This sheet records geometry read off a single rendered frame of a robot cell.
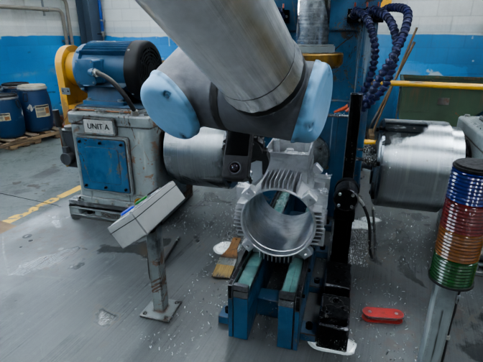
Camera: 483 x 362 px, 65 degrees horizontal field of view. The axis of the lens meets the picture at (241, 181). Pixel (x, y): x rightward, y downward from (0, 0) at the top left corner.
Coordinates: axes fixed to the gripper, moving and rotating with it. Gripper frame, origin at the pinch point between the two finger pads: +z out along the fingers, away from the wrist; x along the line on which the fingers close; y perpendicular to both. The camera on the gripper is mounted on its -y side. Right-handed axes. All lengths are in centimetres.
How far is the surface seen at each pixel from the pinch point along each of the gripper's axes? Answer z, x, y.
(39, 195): 187, 250, 105
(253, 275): 11.3, -2.5, -15.2
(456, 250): -9.3, -35.0, -15.3
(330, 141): 27, -13, 41
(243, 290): 8.1, -2.0, -20.0
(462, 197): -16.0, -34.4, -11.0
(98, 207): 34, 59, 9
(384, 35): 251, -52, 483
